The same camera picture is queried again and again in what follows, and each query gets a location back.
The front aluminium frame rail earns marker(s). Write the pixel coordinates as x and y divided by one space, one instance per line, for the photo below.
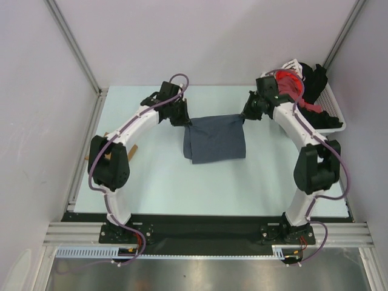
89 234

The grey plastic laundry basket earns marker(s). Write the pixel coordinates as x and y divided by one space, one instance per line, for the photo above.
329 104

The right aluminium frame post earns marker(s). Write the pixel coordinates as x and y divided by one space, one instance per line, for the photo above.
344 32

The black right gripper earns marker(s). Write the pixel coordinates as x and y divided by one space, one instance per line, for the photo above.
248 113

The left aluminium frame post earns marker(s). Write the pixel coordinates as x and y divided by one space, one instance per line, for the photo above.
72 43

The tan ribbed tank top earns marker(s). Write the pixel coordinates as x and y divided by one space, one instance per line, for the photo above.
130 155

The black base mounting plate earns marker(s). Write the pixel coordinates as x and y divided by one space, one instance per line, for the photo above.
207 235

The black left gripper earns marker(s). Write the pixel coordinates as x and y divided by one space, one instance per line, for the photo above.
184 119

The blue printed garment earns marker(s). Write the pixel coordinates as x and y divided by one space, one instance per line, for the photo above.
214 138

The red garment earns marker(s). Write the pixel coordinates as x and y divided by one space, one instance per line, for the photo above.
302 102

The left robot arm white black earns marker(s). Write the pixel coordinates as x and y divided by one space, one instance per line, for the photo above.
108 163

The pink garment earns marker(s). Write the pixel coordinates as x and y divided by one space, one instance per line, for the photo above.
291 85

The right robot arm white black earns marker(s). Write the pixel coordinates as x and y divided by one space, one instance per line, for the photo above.
318 165

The white black printed garment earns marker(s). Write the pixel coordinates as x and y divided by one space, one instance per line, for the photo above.
291 65

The aluminium frame post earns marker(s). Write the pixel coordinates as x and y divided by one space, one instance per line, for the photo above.
344 32
72 43

